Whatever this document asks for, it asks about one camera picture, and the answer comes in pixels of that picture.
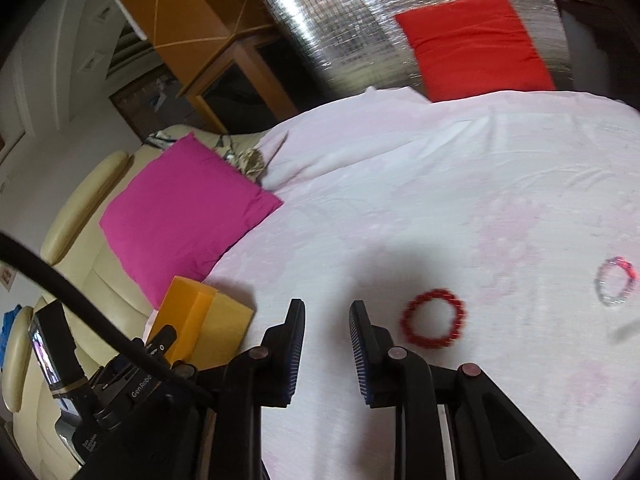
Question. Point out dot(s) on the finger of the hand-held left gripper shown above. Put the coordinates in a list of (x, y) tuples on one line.
[(162, 342)]

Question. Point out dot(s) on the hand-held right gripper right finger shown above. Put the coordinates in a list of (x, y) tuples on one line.
[(361, 355)]

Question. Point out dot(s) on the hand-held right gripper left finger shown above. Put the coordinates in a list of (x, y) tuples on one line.
[(295, 355)]

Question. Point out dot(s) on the orange jewelry box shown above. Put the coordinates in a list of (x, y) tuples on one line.
[(220, 320)]

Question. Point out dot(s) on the magenta pillow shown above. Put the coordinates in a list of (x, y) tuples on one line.
[(185, 210)]

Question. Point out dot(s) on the blue cloth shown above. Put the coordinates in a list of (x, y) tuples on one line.
[(10, 332)]

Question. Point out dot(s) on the cream leather sofa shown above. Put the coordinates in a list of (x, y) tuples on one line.
[(75, 220)]

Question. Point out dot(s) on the floral patterned cloth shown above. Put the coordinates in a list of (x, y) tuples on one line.
[(250, 160)]

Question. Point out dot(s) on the pale pink bedsheet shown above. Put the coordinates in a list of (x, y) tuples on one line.
[(325, 145)]

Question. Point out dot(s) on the silver foil insulation mat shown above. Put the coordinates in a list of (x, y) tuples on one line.
[(340, 35)]

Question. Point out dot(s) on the red pillow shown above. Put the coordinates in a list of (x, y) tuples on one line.
[(470, 45)]

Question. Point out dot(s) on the yellow wooden cabinet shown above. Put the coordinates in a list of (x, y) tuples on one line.
[(190, 10)]

